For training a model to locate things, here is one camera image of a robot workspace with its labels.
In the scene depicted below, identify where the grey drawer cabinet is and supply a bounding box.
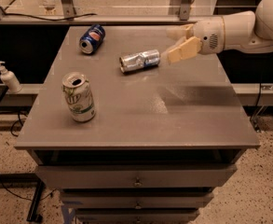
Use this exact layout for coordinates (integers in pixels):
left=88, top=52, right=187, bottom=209
left=16, top=26, right=259, bottom=224

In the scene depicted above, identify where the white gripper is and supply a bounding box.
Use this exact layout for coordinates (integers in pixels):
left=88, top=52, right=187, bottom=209
left=166, top=17, right=225, bottom=63

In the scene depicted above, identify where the white pump dispenser bottle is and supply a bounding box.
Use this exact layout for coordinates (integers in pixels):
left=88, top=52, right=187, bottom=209
left=0, top=61, right=21, bottom=93

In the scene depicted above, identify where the black desk leg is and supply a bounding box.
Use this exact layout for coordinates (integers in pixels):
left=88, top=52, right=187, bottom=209
left=26, top=180, right=45, bottom=224

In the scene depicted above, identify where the silver blue redbull can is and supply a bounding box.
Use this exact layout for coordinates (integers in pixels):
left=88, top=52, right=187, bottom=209
left=119, top=49, right=160, bottom=73

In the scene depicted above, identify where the white green 7up can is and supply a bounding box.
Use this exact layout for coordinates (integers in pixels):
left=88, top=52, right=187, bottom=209
left=62, top=72, right=96, bottom=122

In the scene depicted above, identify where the black cable on rail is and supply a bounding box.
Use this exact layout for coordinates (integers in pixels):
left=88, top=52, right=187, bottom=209
left=0, top=12, right=98, bottom=22

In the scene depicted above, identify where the blue pepsi can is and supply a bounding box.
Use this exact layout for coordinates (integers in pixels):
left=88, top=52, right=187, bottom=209
left=79, top=24, right=105, bottom=54

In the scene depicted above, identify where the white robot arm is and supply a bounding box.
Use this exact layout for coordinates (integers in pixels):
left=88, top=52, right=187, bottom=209
left=162, top=0, right=273, bottom=63

